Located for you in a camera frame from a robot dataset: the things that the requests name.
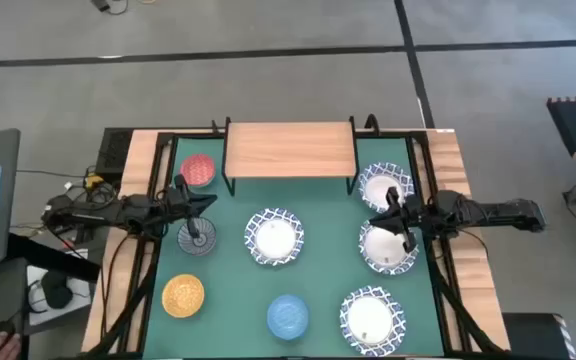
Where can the black power adapter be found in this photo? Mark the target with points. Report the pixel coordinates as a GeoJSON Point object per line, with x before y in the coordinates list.
{"type": "Point", "coordinates": [101, 4]}

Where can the red patterned small bowl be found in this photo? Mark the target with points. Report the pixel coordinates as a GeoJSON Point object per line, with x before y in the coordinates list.
{"type": "Point", "coordinates": [197, 170]}

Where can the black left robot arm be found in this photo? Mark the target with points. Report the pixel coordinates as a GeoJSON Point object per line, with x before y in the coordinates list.
{"type": "Point", "coordinates": [98, 215]}

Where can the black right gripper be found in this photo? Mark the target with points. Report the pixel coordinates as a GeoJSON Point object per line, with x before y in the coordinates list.
{"type": "Point", "coordinates": [410, 217]}

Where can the black box with striped edge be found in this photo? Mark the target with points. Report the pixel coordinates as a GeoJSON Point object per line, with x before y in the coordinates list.
{"type": "Point", "coordinates": [533, 337]}

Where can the black computer mouse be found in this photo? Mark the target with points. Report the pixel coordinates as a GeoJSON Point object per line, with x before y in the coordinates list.
{"type": "Point", "coordinates": [1, 327]}

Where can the white paper sheet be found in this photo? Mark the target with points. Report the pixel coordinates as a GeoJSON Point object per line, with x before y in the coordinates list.
{"type": "Point", "coordinates": [80, 307]}

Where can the blue white wide bowl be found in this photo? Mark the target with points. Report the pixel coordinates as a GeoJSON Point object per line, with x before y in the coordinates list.
{"type": "Point", "coordinates": [383, 251]}
{"type": "Point", "coordinates": [374, 184]}
{"type": "Point", "coordinates": [372, 320]}
{"type": "Point", "coordinates": [275, 236]}

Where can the black rounded object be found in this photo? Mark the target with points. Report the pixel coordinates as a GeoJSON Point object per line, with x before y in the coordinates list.
{"type": "Point", "coordinates": [57, 295]}

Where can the black electronics box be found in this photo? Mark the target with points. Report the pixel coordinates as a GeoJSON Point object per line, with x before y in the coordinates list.
{"type": "Point", "coordinates": [114, 150]}

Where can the navy white patterned small bowl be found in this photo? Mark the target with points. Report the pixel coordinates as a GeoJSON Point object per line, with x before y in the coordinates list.
{"type": "Point", "coordinates": [204, 246]}

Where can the orange patterned small bowl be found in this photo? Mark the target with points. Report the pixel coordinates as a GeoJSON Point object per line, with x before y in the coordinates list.
{"type": "Point", "coordinates": [183, 295]}

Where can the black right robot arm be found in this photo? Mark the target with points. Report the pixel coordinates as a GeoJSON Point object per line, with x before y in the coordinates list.
{"type": "Point", "coordinates": [498, 212]}

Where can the blue patterned small bowl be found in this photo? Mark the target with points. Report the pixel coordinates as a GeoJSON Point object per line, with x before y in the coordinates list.
{"type": "Point", "coordinates": [288, 317]}

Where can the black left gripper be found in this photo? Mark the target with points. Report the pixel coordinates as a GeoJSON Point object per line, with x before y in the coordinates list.
{"type": "Point", "coordinates": [180, 205]}

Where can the wooden shelf with black legs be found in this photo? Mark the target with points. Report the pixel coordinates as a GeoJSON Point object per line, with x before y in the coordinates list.
{"type": "Point", "coordinates": [288, 150]}

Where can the black metal table frame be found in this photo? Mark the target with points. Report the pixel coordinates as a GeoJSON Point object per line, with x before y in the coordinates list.
{"type": "Point", "coordinates": [416, 150]}

